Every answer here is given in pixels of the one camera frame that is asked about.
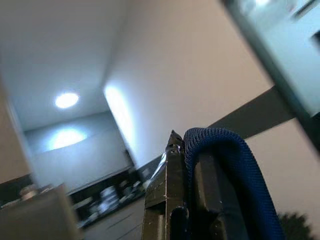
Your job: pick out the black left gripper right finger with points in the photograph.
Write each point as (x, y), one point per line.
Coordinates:
(207, 190)

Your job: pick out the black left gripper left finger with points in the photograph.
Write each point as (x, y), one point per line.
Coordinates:
(165, 195)

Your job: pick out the dark navy shirt yellow logo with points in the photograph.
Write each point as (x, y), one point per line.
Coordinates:
(225, 140)

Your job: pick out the round ceiling light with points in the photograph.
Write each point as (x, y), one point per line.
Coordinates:
(67, 100)

